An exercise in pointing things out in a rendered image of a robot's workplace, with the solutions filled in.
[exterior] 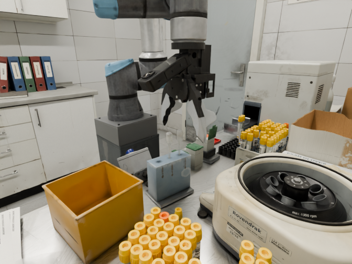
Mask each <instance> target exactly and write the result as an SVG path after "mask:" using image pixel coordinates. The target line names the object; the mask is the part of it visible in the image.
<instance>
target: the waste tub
mask: <svg viewBox="0 0 352 264"><path fill-rule="evenodd" d="M143 182H144V181H143V180H141V179H139V178H137V177H135V176H133V175H131V174H130V173H128V172H126V171H124V170H122V169H120V168H119V167H117V166H115V165H113V164H111V163H109V162H107V161H106V160H104V161H102V162H99V163H97V164H94V165H92V166H89V167H87V168H85V169H82V170H80V171H77V172H75V173H72V174H70V175H67V176H65V177H62V178H60V179H57V180H55V181H52V182H50V183H47V184H45V185H43V186H42V188H43V189H44V191H45V194H46V198H47V202H48V206H49V211H50V215H51V219H52V222H53V226H54V228H55V229H56V231H57V232H58V233H59V234H60V235H61V237H62V238H63V239H64V240H65V241H66V242H67V244H68V245H69V246H70V247H71V248H72V250H73V251H74V252H75V253H76V254H77V256H78V257H79V258H80V259H81V260H82V261H83V263H84V264H89V263H91V262H92V261H93V260H94V259H96V258H97V257H98V256H100V255H101V254H102V253H104V252H105V251H107V250H108V249H109V248H111V247H112V246H113V245H115V244H116V243H117V242H118V241H120V240H121V239H122V238H124V237H125V236H126V235H128V234H129V232H130V231H131V230H134V229H135V224H136V223H138V222H143V221H144V201H143V192H142V183H143Z"/></svg>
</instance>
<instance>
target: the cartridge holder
mask: <svg viewBox="0 0 352 264"><path fill-rule="evenodd" d="M215 152H216V148H213V149H211V150H209V151H207V152H206V151H203V161H205V162H207V163H209V164H211V163H213V162H215V161H216V160H218V159H220V155H218V154H216V153H215Z"/></svg>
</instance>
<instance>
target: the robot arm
mask: <svg viewBox="0 0 352 264"><path fill-rule="evenodd" d="M93 6H94V11H95V14H96V16H97V17H98V18H108V19H112V20H115V19H122V18H139V23H140V35H141V47H142V53H141V54H140V56H139V62H134V60H133V58H131V59H126V60H120V61H115V62H110V63H107V64H106V65H105V77H106V82H107V88H108V95H109V106H108V112H107V115H108V119H109V120H111V121H115V122H124V121H129V120H134V119H139V118H141V117H143V116H144V110H143V108H142V106H141V104H140V101H139V99H138V95H137V91H147V92H155V91H156V90H159V89H162V88H163V92H162V100H161V105H162V106H161V118H162V123H163V125H164V126H165V125H166V123H167V121H168V117H169V115H170V113H172V112H174V111H176V110H178V109H180V108H181V107H182V105H183V104H182V103H186V102H187V101H188V100H189V103H188V106H187V111H188V114H189V115H190V116H191V118H192V121H193V126H194V128H195V131H196V136H197V137H198V139H199V140H200V141H201V142H202V143H205V142H206V136H207V131H206V128H207V126H209V125H210V124H211V123H213V122H215V121H216V114H215V113H214V112H213V111H210V110H207V109H206V108H205V105H204V103H203V101H202V99H205V98H210V97H214V89H215V73H210V65H211V45H206V44H205V43H204V41H205V40H206V37H207V12H208V0H93ZM162 18H163V19H165V20H170V40H171V41H173V42H172V43H171V49H172V50H179V53H176V54H174V55H173V56H171V57H170V58H169V59H168V58H167V55H166V54H165V53H164V51H163V35H162ZM209 81H213V89H212V92H210V89H209V88H208V83H209ZM179 100H181V102H182V103H181V102H179Z"/></svg>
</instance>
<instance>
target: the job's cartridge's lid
mask: <svg viewBox="0 0 352 264"><path fill-rule="evenodd" d="M216 132H217V126H216V125H214V126H213V127H212V128H210V130H209V134H208V140H210V139H212V138H214V137H216Z"/></svg>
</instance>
